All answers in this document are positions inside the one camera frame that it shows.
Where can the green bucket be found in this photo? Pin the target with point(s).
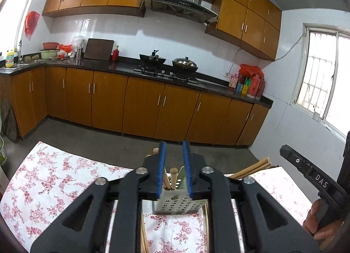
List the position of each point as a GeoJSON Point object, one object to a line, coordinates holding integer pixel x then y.
{"type": "Point", "coordinates": [2, 151]}

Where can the person's right hand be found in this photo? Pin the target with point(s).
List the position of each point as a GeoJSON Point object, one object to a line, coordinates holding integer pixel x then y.
{"type": "Point", "coordinates": [310, 220]}

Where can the black wok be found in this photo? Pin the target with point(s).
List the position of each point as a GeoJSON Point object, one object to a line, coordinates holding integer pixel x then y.
{"type": "Point", "coordinates": [152, 60]}

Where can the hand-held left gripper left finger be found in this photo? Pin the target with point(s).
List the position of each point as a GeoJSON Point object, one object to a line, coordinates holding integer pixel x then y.
{"type": "Point", "coordinates": [161, 170]}

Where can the black pot with lid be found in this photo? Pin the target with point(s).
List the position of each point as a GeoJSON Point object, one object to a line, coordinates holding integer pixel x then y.
{"type": "Point", "coordinates": [185, 64]}

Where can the barred window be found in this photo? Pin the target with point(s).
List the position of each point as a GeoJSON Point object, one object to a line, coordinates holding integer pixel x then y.
{"type": "Point", "coordinates": [320, 72]}

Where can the large red plastic bag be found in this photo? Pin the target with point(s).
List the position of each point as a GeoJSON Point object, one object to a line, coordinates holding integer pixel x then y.
{"type": "Point", "coordinates": [250, 70]}

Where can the orange plastic bag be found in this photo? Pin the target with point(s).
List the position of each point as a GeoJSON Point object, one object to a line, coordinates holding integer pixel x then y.
{"type": "Point", "coordinates": [65, 48]}

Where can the green basin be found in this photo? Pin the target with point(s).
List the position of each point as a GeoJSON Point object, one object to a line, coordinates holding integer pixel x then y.
{"type": "Point", "coordinates": [49, 54]}

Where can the dark wooden cutting board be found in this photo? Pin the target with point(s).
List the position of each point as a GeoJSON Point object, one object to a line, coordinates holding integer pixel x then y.
{"type": "Point", "coordinates": [98, 49]}

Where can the red floral tablecloth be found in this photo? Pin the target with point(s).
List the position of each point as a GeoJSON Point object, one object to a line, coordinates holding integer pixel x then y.
{"type": "Point", "coordinates": [54, 176]}

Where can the yellow and green boxes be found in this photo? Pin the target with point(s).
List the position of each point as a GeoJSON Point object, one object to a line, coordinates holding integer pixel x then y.
{"type": "Point", "coordinates": [242, 88]}

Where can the red bottle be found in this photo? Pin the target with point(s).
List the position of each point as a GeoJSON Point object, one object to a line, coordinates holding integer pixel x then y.
{"type": "Point", "coordinates": [115, 54]}

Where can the black kitchen countertop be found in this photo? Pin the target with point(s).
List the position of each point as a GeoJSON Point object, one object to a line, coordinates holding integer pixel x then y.
{"type": "Point", "coordinates": [123, 65]}

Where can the black gas stove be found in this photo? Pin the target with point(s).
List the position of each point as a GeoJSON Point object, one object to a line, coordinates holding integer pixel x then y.
{"type": "Point", "coordinates": [164, 73]}

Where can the red basin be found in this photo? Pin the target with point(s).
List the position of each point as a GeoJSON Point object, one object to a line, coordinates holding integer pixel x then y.
{"type": "Point", "coordinates": [50, 45]}

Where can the pink bottle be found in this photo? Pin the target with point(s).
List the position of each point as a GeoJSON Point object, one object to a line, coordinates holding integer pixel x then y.
{"type": "Point", "coordinates": [233, 81]}

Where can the yellow detergent bottle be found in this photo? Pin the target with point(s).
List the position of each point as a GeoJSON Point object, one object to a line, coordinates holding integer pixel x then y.
{"type": "Point", "coordinates": [9, 59]}

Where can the wooden base cabinets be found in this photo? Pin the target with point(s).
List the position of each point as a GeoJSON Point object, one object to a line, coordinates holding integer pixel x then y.
{"type": "Point", "coordinates": [109, 99]}

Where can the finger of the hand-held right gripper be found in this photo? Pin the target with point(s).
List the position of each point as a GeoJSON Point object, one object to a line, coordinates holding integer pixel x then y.
{"type": "Point", "coordinates": [309, 170]}

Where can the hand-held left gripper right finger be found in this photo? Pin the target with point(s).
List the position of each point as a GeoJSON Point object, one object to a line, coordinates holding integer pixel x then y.
{"type": "Point", "coordinates": [187, 170]}

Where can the white plastic bag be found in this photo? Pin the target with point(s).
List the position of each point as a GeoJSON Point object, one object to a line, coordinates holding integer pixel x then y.
{"type": "Point", "coordinates": [78, 41]}

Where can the steel cup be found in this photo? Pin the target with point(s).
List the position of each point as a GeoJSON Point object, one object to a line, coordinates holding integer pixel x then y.
{"type": "Point", "coordinates": [79, 53]}

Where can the small metal cup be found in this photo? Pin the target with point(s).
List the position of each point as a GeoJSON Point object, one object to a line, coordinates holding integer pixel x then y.
{"type": "Point", "coordinates": [316, 117]}

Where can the red plastic bag on hook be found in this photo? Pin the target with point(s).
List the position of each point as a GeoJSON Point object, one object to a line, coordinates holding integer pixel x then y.
{"type": "Point", "coordinates": [32, 24]}

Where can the green perforated utensil holder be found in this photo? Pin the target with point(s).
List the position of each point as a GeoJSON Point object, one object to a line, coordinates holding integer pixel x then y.
{"type": "Point", "coordinates": [177, 203]}

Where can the metal faucet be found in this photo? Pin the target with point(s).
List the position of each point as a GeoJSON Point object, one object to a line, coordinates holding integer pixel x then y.
{"type": "Point", "coordinates": [19, 50]}

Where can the window by sink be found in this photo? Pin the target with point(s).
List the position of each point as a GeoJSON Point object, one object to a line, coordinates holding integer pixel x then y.
{"type": "Point", "coordinates": [16, 3]}

